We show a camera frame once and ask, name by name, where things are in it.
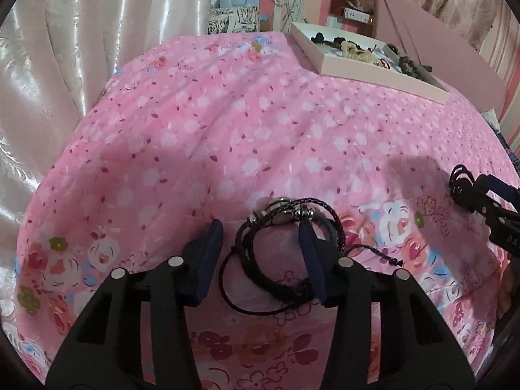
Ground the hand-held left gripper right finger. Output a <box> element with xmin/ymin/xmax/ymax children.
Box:
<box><xmin>298</xmin><ymin>219</ymin><xmax>476</xmax><ymax>390</ymax></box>

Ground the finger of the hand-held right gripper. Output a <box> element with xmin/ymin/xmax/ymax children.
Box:
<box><xmin>474</xmin><ymin>174</ymin><xmax>520</xmax><ymax>199</ymax></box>
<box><xmin>449</xmin><ymin>181</ymin><xmax>520</xmax><ymax>256</ymax></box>

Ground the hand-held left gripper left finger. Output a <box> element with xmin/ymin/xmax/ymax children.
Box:
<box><xmin>45</xmin><ymin>218</ymin><xmax>224</xmax><ymax>390</ymax></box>

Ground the black hair tie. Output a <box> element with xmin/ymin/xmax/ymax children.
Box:
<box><xmin>448</xmin><ymin>164</ymin><xmax>477</xmax><ymax>196</ymax></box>

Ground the black braided leather bracelet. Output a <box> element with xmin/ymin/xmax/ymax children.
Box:
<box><xmin>221</xmin><ymin>197</ymin><xmax>404</xmax><ymax>317</ymax></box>

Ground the white shallow tray box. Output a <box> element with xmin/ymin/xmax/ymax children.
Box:
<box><xmin>290</xmin><ymin>21</ymin><xmax>451</xmax><ymax>105</ymax></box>

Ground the person's right hand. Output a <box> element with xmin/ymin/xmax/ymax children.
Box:
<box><xmin>496</xmin><ymin>252</ymin><xmax>517</xmax><ymax>322</ymax></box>

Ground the blue plaid cloth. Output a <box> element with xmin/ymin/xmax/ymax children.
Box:
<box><xmin>485</xmin><ymin>108</ymin><xmax>520</xmax><ymax>170</ymax></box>

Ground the pink floral blanket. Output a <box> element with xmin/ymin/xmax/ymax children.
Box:
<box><xmin>7</xmin><ymin>30</ymin><xmax>520</xmax><ymax>390</ymax></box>

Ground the pink flat board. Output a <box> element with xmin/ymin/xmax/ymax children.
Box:
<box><xmin>376</xmin><ymin>0</ymin><xmax>509</xmax><ymax>119</ymax></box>

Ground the white power strip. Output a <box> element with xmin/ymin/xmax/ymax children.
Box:
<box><xmin>343</xmin><ymin>7</ymin><xmax>371</xmax><ymax>23</ymax></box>

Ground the floral print tote bag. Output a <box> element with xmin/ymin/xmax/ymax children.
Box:
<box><xmin>208</xmin><ymin>6</ymin><xmax>261</xmax><ymax>35</ymax></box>

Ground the white satin curtain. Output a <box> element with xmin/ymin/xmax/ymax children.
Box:
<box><xmin>0</xmin><ymin>0</ymin><xmax>229</xmax><ymax>234</ymax></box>

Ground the blue paper bag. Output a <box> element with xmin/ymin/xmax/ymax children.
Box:
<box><xmin>211</xmin><ymin>0</ymin><xmax>259</xmax><ymax>9</ymax></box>

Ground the cream bead bracelet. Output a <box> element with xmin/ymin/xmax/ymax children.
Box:
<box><xmin>340</xmin><ymin>41</ymin><xmax>376</xmax><ymax>62</ymax></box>

